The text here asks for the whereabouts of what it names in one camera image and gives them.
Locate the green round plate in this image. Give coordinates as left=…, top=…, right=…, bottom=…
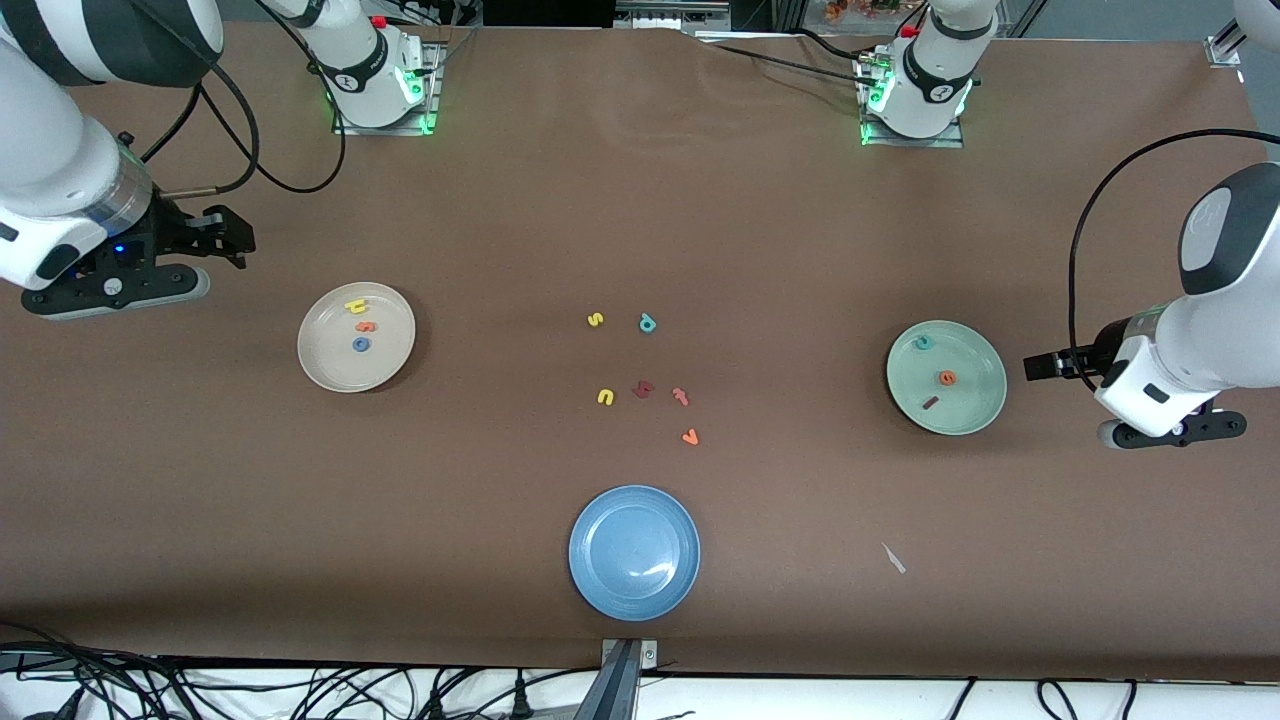
left=886, top=320, right=1008, bottom=437

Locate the beige round plate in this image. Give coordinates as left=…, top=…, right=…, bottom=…
left=297, top=281, right=417, bottom=394

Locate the table cover sheet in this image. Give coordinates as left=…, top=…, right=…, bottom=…
left=0, top=15, right=1280, bottom=681

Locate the blue round plate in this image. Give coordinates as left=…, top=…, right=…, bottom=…
left=568, top=485, right=702, bottom=622

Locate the grey power strip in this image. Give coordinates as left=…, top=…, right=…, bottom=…
left=615, top=0, right=731, bottom=31

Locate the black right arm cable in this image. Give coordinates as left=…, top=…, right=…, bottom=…
left=125, top=0, right=348, bottom=198

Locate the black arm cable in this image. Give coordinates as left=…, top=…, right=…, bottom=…
left=125, top=0, right=348, bottom=198
left=1068, top=128, right=1280, bottom=386

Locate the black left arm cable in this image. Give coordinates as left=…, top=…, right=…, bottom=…
left=1068, top=128, right=1280, bottom=386

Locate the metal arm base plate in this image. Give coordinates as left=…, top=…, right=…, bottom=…
left=332, top=40, right=441, bottom=137
left=858, top=55, right=966, bottom=149

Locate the black base cable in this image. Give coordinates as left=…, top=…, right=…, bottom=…
left=700, top=40, right=871, bottom=81
left=790, top=28, right=881, bottom=63

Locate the black floor cable tangle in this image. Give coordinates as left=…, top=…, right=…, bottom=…
left=0, top=620, right=601, bottom=720

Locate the grey camera mount pole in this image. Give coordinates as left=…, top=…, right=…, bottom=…
left=575, top=640, right=641, bottom=720

